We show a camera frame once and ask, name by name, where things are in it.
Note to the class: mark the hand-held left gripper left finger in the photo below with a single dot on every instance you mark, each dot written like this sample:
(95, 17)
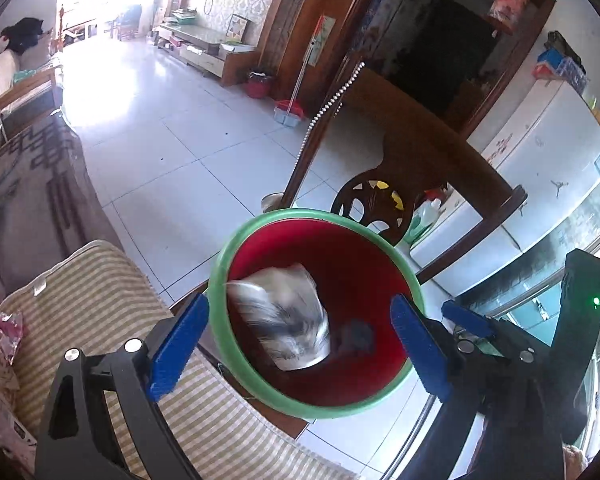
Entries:
(180, 345)

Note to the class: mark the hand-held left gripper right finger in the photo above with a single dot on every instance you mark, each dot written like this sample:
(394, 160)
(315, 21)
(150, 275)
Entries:
(420, 350)

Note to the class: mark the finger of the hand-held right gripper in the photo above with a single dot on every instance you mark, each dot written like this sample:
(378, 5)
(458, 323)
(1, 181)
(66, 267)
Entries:
(467, 317)

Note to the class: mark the red bucket with green rim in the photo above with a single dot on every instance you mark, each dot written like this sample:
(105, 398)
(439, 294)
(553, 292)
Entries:
(355, 270)

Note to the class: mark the white grey wrapper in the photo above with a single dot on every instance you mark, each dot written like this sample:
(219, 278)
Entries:
(280, 315)

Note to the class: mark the beige striped cushion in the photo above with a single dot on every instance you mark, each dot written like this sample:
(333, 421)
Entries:
(95, 300)

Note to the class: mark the green detergent bottle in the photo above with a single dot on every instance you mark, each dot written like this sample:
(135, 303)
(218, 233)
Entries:
(426, 220)

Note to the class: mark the white refrigerator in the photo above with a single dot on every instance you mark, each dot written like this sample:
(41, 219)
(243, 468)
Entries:
(545, 150)

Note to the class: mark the dark wooden chair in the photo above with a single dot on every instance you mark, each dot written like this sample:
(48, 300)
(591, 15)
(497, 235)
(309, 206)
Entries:
(420, 145)

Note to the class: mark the brown patterned sofa blanket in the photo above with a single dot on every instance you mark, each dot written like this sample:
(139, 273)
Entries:
(30, 185)

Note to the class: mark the blue box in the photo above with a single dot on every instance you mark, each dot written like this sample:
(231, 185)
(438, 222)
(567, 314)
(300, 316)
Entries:
(562, 67)

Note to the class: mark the dustpan with broom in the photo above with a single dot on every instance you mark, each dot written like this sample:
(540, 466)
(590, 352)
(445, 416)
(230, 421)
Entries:
(289, 112)

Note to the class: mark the small red waste bin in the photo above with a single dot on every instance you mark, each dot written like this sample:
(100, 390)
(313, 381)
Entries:
(259, 85)

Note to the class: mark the low white tv cabinet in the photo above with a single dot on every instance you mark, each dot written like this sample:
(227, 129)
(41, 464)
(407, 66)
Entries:
(200, 52)

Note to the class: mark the wooden sofa bench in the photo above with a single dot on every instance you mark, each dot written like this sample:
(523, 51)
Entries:
(22, 92)

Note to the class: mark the red paper lantern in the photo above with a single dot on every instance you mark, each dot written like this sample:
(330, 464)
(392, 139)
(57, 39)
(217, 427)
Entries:
(507, 7)

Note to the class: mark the framed picture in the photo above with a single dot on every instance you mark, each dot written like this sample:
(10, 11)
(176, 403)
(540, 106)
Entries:
(237, 28)

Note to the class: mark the black clothing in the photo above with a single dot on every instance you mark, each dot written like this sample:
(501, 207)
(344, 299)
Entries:
(25, 34)

